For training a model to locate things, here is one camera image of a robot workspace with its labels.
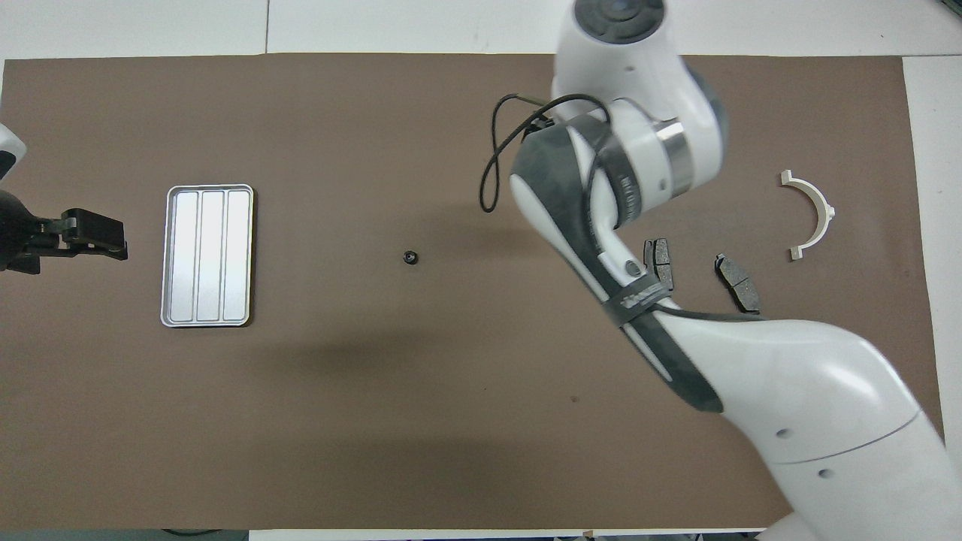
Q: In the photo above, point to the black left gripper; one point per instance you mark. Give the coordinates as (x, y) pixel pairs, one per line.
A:
(22, 240)

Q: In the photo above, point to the small black bearing gear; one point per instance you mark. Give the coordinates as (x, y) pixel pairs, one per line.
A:
(406, 259)

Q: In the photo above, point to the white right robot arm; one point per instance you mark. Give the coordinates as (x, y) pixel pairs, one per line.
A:
(789, 391)

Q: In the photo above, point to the silver metal tray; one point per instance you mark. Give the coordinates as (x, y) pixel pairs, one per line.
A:
(207, 255)

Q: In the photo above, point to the brown table mat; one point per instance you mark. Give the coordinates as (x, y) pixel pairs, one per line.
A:
(451, 421)

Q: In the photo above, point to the rectangular grey brake pad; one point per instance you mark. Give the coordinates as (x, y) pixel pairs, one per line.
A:
(661, 259)

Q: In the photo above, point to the curved grey brake pad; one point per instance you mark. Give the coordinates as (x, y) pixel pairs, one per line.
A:
(738, 284)

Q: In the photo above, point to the white curved plastic bracket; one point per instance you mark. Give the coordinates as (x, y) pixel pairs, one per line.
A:
(829, 216)

